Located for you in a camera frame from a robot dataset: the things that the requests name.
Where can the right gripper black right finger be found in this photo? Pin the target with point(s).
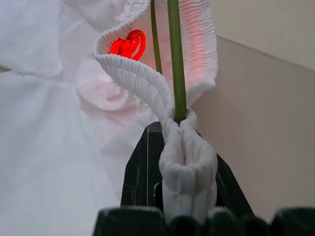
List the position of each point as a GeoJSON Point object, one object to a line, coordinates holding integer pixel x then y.
{"type": "Point", "coordinates": [231, 191]}

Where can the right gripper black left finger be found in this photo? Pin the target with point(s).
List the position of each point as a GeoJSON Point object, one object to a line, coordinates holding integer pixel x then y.
{"type": "Point", "coordinates": [141, 172]}

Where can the white shorts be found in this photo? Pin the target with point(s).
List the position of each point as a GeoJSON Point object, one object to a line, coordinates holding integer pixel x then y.
{"type": "Point", "coordinates": [49, 123]}

